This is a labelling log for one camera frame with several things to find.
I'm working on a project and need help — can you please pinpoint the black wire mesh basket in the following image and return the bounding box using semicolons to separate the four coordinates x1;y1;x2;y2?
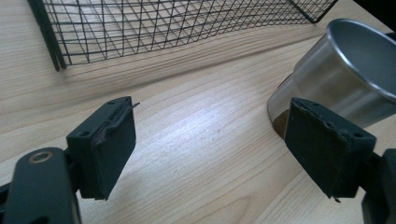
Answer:
27;0;339;72

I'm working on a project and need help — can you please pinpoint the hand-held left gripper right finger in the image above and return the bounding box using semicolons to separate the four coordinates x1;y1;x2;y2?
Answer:
284;96;377;203

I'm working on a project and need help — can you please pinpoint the stainless steel cup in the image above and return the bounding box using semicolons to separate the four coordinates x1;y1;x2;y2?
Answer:
266;18;396;140

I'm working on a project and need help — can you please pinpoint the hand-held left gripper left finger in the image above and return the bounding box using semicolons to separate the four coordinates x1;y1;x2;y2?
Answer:
65;95;140;201

